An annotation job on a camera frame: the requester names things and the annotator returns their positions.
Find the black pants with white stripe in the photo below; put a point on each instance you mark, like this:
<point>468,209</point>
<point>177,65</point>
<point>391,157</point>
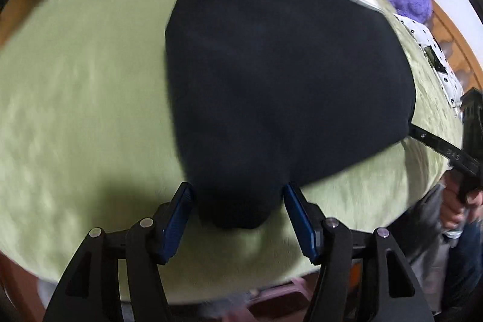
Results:
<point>283,80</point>

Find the green blanket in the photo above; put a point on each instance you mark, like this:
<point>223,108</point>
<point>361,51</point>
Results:
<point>75,99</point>

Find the white spotted cloth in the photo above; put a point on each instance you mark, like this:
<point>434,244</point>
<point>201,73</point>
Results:
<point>419,31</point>

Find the person's right forearm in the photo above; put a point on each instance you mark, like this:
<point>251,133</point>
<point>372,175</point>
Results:
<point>426,227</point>

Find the person's leg in jeans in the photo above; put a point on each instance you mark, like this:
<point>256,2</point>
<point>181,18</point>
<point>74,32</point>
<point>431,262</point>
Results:
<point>468,261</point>

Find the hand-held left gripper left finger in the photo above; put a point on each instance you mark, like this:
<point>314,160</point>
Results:
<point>177,224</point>

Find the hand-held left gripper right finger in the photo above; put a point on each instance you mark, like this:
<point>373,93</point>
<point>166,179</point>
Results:
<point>302,224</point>

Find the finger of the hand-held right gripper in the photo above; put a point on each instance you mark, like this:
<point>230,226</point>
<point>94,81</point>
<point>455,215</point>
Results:
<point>441,148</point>

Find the dark flat object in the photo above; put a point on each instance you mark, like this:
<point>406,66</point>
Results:
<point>436,60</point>

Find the person's right hand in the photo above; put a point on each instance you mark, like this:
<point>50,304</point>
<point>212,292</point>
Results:
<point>451,210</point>

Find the purple plush toy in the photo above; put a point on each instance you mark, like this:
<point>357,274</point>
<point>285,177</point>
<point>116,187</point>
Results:
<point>409,1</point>

